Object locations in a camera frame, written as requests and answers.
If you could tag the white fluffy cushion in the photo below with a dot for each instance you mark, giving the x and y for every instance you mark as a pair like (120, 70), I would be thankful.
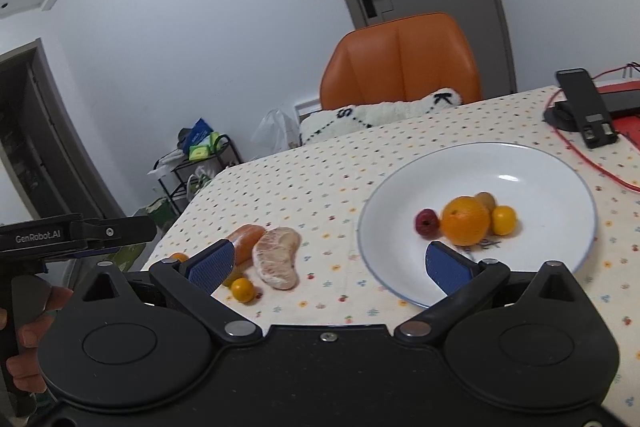
(332, 123)

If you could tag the small orange kumquat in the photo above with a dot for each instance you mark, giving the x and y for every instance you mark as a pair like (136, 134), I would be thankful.
(243, 290)

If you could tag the black phone stand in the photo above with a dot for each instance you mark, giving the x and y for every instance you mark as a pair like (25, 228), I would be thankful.
(583, 109)

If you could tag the peeled pomelo segment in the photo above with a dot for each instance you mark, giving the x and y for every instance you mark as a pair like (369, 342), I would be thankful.
(274, 258)
(243, 240)

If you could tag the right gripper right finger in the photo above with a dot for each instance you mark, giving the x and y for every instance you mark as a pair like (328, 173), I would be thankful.
(468, 286)

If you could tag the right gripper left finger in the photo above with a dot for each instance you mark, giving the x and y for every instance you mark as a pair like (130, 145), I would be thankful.
(189, 285)

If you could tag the orange leather chair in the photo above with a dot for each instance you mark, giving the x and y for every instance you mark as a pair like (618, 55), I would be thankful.
(401, 61)

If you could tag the floral tablecloth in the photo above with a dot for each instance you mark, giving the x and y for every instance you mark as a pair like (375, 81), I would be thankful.
(319, 190)

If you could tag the translucent plastic bag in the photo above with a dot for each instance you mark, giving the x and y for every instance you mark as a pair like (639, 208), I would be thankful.
(277, 132)

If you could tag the small yellow kumquat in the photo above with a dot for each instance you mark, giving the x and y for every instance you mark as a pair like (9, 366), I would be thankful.
(503, 220)

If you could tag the black smartphone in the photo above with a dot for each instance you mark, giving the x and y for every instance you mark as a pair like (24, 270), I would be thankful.
(625, 102)

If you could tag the white ceramic plate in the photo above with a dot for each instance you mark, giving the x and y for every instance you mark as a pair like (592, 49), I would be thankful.
(510, 202)

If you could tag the large orange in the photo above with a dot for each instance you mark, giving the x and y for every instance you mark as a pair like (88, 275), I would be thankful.
(464, 221)
(179, 257)

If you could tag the left hand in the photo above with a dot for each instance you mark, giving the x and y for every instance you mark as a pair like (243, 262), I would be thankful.
(24, 368)

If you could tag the brown longan fruit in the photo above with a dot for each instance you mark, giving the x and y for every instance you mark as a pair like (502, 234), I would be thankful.
(487, 200)

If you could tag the small red apple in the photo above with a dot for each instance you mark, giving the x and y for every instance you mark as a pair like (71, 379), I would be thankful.
(426, 223)

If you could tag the blue snack bag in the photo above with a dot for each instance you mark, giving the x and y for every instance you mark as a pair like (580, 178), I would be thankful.
(188, 137)

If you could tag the black metal shelf rack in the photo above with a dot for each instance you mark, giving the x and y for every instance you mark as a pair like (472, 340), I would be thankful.
(181, 176)

